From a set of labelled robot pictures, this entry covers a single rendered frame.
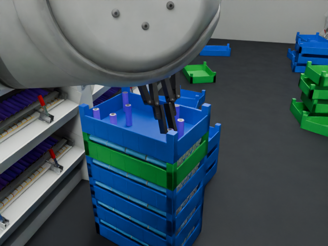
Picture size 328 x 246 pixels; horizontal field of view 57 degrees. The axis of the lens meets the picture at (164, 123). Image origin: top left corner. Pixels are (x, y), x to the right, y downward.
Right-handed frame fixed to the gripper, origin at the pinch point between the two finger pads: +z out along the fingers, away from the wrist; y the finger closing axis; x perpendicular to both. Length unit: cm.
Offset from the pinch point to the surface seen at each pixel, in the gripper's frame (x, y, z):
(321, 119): 52, 119, 26
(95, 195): 29.2, -15.5, 21.0
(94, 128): 16.0, -13.8, -0.5
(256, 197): 27, 44, 41
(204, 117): 3.0, 12.5, 2.4
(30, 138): 32.6, -29.6, -0.5
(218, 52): 183, 156, -35
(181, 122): 1.4, 4.6, 2.0
